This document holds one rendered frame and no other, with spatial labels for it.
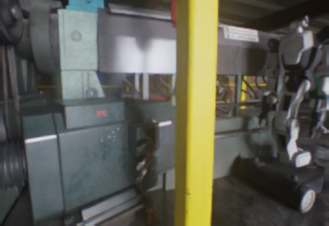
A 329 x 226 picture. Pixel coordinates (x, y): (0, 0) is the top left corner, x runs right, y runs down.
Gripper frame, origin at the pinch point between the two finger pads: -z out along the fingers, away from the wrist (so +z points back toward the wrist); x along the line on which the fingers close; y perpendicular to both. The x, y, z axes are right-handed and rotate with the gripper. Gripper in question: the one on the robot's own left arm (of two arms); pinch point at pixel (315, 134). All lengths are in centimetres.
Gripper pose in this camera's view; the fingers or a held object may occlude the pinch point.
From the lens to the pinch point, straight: 176.1
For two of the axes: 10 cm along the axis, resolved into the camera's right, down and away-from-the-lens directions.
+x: -9.0, -1.5, -4.2
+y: 4.0, 1.1, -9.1
